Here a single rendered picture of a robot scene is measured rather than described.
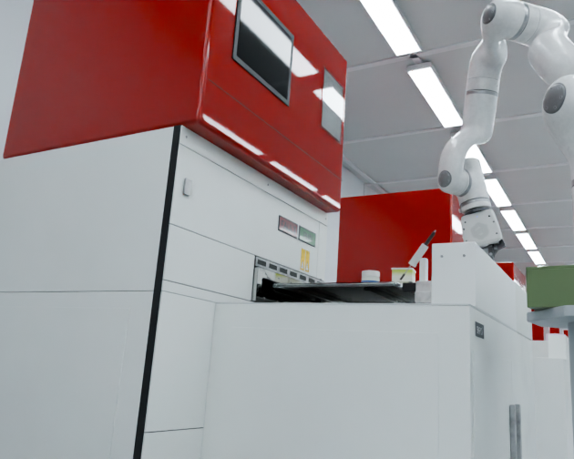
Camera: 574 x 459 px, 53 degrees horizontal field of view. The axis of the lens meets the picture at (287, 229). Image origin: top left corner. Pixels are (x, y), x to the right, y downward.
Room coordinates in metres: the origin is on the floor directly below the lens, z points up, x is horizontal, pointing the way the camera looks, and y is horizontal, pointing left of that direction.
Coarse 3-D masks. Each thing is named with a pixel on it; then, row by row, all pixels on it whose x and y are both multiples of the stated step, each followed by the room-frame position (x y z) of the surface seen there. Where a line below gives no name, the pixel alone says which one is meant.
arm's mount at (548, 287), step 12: (528, 276) 1.12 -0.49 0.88; (540, 276) 1.11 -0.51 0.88; (552, 276) 1.10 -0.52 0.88; (564, 276) 1.08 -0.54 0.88; (528, 288) 1.13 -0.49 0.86; (540, 288) 1.11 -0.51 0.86; (552, 288) 1.10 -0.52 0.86; (564, 288) 1.08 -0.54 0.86; (528, 300) 1.13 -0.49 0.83; (540, 300) 1.11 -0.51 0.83; (552, 300) 1.10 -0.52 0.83; (564, 300) 1.08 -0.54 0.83
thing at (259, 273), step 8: (256, 272) 1.58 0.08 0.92; (264, 272) 1.61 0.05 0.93; (272, 272) 1.65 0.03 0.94; (256, 280) 1.58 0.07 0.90; (272, 280) 1.66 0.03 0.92; (280, 280) 1.69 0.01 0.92; (288, 280) 1.73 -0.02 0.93; (296, 280) 1.78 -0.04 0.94; (256, 288) 1.58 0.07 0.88; (256, 296) 1.58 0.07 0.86; (264, 296) 1.62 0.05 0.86; (272, 296) 1.66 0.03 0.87
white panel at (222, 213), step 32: (192, 160) 1.32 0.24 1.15; (224, 160) 1.43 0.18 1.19; (192, 192) 1.33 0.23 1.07; (224, 192) 1.44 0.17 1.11; (256, 192) 1.57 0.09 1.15; (288, 192) 1.72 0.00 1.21; (192, 224) 1.34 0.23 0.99; (224, 224) 1.45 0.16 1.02; (256, 224) 1.58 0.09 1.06; (320, 224) 1.92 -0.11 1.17; (160, 256) 1.28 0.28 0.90; (192, 256) 1.35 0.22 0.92; (224, 256) 1.46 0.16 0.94; (256, 256) 1.60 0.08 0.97; (288, 256) 1.75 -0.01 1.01; (320, 256) 1.94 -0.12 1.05; (160, 288) 1.27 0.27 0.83; (192, 288) 1.36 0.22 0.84; (224, 288) 1.47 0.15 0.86
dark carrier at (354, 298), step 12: (288, 288) 1.63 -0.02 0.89; (312, 288) 1.60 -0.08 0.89; (324, 288) 1.58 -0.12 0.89; (336, 288) 1.56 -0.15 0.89; (348, 288) 1.55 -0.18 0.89; (360, 288) 1.53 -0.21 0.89; (384, 288) 1.50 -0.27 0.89; (396, 288) 1.48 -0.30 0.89; (324, 300) 1.85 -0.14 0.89; (348, 300) 1.81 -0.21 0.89; (360, 300) 1.78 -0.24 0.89; (372, 300) 1.76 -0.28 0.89; (384, 300) 1.74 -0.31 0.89; (408, 300) 1.70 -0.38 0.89
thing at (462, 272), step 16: (432, 256) 1.23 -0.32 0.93; (448, 256) 1.21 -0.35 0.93; (464, 256) 1.19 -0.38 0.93; (480, 256) 1.23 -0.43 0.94; (432, 272) 1.23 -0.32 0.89; (448, 272) 1.21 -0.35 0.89; (464, 272) 1.19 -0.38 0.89; (480, 272) 1.22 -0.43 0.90; (496, 272) 1.38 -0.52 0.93; (432, 288) 1.23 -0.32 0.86; (448, 288) 1.21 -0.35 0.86; (464, 288) 1.19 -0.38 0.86; (480, 288) 1.22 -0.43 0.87; (496, 288) 1.38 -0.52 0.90; (512, 288) 1.60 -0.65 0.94; (480, 304) 1.22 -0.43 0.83; (496, 304) 1.38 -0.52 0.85; (512, 304) 1.60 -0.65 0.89; (512, 320) 1.59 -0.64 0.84
